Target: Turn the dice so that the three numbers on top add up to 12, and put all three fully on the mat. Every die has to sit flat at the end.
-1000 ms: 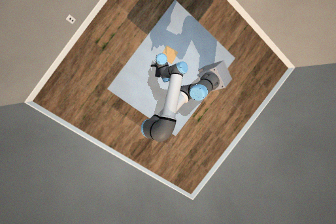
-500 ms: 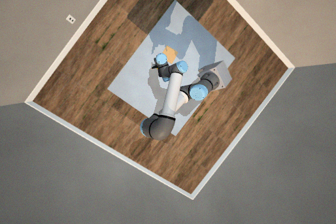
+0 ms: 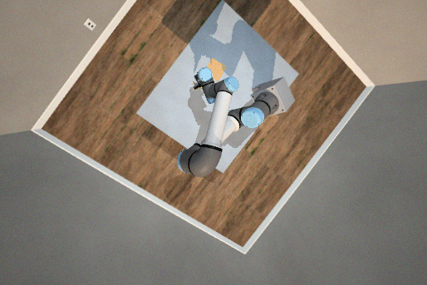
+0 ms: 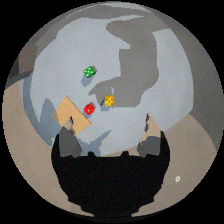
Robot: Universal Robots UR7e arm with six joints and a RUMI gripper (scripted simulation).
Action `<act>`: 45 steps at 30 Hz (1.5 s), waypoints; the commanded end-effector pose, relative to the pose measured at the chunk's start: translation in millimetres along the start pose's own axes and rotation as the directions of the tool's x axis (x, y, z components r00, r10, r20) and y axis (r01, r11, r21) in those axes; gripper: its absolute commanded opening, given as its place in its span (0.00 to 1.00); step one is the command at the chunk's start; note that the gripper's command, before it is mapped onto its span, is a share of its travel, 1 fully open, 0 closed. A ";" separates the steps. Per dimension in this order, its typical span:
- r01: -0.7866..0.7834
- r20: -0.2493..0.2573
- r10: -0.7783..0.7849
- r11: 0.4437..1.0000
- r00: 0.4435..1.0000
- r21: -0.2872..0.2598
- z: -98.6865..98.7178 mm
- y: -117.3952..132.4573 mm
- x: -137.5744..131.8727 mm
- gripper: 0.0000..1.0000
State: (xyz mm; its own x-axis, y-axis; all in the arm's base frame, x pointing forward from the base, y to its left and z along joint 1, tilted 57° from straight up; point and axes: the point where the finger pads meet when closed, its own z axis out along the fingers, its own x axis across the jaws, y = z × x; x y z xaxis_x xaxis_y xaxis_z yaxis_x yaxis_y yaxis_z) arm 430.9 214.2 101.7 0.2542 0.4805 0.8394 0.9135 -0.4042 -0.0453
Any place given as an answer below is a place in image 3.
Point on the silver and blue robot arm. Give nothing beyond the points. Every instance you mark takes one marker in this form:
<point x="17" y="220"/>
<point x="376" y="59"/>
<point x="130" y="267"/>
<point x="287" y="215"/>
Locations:
<point x="202" y="158"/>

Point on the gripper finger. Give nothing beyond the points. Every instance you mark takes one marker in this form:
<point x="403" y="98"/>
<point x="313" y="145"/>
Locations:
<point x="195" y="85"/>

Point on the tan mat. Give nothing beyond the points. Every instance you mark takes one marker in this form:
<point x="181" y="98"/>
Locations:
<point x="217" y="68"/>

